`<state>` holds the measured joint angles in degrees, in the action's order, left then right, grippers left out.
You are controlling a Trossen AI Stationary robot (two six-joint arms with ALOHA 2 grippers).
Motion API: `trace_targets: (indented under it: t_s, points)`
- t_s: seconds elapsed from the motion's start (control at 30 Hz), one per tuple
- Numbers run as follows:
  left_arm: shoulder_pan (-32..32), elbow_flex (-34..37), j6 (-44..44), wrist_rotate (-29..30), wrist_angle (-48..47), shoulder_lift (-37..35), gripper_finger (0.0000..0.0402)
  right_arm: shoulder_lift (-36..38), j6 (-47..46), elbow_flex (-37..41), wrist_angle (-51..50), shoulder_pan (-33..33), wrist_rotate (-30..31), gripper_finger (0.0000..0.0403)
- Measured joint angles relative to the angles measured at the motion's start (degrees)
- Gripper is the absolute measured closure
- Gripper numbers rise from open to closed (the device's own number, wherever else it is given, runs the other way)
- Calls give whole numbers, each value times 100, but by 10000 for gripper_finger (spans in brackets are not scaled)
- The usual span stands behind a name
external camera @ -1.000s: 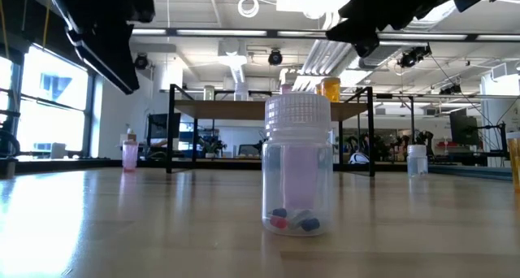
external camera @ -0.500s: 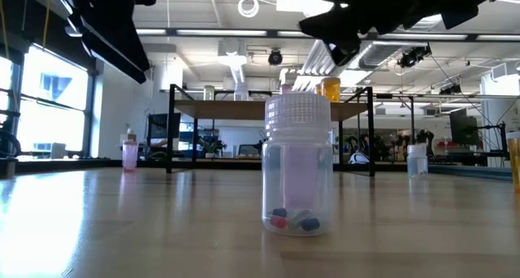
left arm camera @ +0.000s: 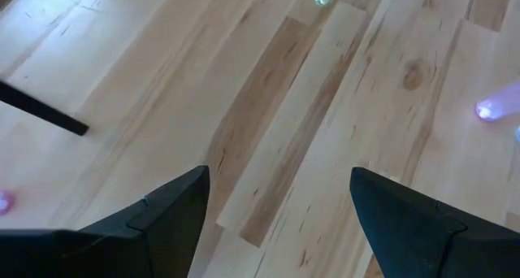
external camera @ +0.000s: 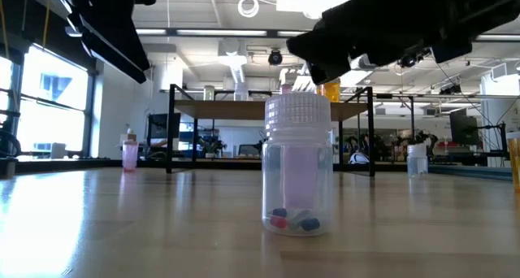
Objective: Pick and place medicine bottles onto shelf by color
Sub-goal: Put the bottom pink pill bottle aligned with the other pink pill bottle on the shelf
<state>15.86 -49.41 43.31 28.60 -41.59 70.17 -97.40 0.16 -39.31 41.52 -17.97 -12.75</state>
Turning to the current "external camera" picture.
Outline clear ribbed-cap pill bottle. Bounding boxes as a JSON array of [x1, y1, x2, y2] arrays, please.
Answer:
[[234, 82, 249, 102]]

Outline dark background monitor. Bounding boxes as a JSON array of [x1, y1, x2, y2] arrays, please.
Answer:
[[146, 112, 183, 140], [448, 109, 480, 146]]

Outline large dark-framed window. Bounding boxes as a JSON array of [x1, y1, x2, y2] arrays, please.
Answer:
[[0, 46, 97, 157]]

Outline white box by window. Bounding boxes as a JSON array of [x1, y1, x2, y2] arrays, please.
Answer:
[[49, 142, 68, 160]]

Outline clear bottle blue red capsules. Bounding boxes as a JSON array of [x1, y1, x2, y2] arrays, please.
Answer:
[[261, 92, 335, 237]]

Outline ceiling strip light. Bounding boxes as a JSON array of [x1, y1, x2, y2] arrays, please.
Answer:
[[474, 33, 520, 42], [176, 28, 268, 37]]

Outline white coiled cable ring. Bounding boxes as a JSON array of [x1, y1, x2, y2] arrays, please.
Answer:
[[237, 0, 261, 19]]

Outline background potted plant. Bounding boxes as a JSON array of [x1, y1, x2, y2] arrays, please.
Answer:
[[198, 136, 228, 157]]

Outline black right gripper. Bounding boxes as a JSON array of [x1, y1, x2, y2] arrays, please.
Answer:
[[286, 0, 520, 86]]

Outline wooden shelf black legs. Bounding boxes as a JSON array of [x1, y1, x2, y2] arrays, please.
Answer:
[[165, 84, 375, 178]]

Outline black ceiling camera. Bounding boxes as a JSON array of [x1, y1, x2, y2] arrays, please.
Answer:
[[267, 49, 284, 67]]

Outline black overhead camera rig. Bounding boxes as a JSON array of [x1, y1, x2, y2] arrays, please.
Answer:
[[396, 50, 432, 70]]

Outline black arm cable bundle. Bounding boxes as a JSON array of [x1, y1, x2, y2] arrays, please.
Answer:
[[0, 106, 22, 177]]

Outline yellow hanging cord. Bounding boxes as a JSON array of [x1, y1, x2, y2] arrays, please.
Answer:
[[42, 5, 50, 48], [0, 0, 9, 59]]

